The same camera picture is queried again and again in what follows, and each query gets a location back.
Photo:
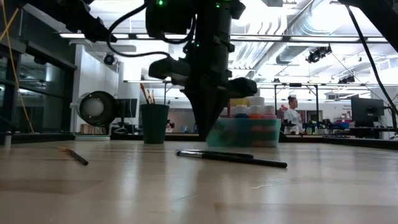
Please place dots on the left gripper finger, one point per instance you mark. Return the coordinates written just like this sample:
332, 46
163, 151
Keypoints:
216, 109
197, 109

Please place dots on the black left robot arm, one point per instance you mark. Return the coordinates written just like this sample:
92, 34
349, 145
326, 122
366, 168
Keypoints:
77, 18

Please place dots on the translucent green plastic tray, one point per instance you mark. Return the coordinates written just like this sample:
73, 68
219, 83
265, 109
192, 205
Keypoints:
248, 133

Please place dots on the black paintbrush dark bristles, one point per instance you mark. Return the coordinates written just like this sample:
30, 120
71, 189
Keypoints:
149, 98

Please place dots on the long black paintbrush orange bristles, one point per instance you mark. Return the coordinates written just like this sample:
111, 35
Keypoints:
144, 93

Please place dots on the black hanging spotlight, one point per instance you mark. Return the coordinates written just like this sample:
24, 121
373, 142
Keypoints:
317, 55
346, 80

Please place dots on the small orange paint bottle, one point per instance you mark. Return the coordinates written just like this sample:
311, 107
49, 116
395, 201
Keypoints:
256, 109

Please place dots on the small grey post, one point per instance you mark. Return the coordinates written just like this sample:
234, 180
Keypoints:
7, 140

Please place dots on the white cylindrical spotlight lamp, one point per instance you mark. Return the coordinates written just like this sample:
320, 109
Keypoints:
96, 109

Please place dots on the small pink paint bottle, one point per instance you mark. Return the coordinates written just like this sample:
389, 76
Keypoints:
270, 109

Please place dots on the black computer monitor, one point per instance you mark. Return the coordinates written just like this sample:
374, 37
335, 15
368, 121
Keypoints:
129, 107
367, 109

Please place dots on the black background workstation frame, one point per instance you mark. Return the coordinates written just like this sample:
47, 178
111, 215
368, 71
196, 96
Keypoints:
295, 84

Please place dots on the black paintbrush wide silver ferrule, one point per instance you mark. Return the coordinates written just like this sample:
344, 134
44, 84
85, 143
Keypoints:
236, 154
248, 161

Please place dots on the overhead light bar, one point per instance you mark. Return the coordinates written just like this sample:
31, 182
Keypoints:
362, 39

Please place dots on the dark green plastic cup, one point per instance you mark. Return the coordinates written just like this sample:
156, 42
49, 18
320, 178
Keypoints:
154, 124

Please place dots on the black round wall camera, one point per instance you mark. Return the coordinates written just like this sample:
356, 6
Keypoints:
109, 59

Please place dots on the person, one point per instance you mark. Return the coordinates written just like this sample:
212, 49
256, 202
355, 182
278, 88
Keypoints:
292, 118

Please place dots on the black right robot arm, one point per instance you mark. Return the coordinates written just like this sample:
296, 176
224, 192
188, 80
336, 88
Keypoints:
379, 18

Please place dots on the large white paint bottle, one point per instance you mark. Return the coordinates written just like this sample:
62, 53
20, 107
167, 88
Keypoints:
256, 100

